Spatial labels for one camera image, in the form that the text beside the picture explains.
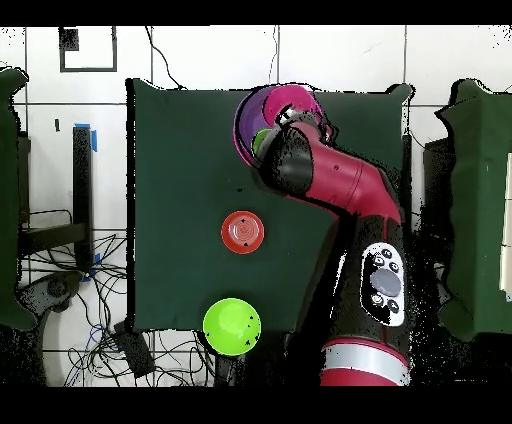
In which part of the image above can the green plastic bowl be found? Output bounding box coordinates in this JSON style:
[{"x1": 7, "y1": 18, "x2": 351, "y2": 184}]
[{"x1": 202, "y1": 297, "x2": 262, "y2": 357}]

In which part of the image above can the large pink plastic bowl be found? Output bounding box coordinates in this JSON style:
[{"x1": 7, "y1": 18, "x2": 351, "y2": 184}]
[{"x1": 232, "y1": 85, "x2": 329, "y2": 169}]

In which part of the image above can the black floor cable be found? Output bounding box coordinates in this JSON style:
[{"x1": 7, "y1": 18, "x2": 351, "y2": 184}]
[{"x1": 144, "y1": 26, "x2": 185, "y2": 90}]

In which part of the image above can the green-covered side table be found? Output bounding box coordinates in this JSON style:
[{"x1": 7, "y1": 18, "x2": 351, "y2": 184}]
[
  {"x1": 0, "y1": 65, "x2": 37, "y2": 333},
  {"x1": 435, "y1": 77, "x2": 512, "y2": 341}
]

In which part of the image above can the dark green tablecloth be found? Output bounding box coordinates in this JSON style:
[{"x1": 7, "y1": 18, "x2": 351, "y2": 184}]
[{"x1": 125, "y1": 77, "x2": 415, "y2": 335}]

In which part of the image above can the small orange-red plastic bowl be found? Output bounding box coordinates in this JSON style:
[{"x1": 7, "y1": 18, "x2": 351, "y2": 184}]
[{"x1": 220, "y1": 210, "x2": 266, "y2": 256}]

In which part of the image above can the black stand with blue tape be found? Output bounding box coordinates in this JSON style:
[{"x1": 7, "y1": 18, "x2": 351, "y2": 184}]
[{"x1": 17, "y1": 123, "x2": 99, "y2": 277}]

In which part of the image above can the floor cable bundle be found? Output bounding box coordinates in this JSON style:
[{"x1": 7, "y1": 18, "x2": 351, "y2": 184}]
[{"x1": 19, "y1": 207, "x2": 217, "y2": 387}]

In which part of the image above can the green plastic cup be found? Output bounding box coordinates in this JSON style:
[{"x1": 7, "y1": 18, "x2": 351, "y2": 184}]
[{"x1": 251, "y1": 128, "x2": 274, "y2": 157}]

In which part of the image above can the white panel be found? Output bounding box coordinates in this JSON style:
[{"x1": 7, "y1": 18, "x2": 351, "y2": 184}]
[{"x1": 498, "y1": 151, "x2": 512, "y2": 303}]

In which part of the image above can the black metal stand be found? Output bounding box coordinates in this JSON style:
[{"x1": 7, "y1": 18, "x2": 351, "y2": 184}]
[{"x1": 401, "y1": 135, "x2": 455, "y2": 241}]

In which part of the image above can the black square floor frame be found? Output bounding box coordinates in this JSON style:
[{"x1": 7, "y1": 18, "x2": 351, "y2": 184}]
[{"x1": 58, "y1": 26, "x2": 118, "y2": 74}]

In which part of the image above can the black power strip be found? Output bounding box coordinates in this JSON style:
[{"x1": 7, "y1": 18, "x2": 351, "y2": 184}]
[{"x1": 113, "y1": 321, "x2": 156, "y2": 379}]

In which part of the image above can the small red-pink plastic bowl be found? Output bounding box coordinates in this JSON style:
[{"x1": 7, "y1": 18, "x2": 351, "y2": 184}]
[{"x1": 263, "y1": 84, "x2": 323, "y2": 129}]

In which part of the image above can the purple plastic bowl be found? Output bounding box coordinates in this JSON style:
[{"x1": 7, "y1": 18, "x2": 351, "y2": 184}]
[{"x1": 235, "y1": 92, "x2": 275, "y2": 161}]

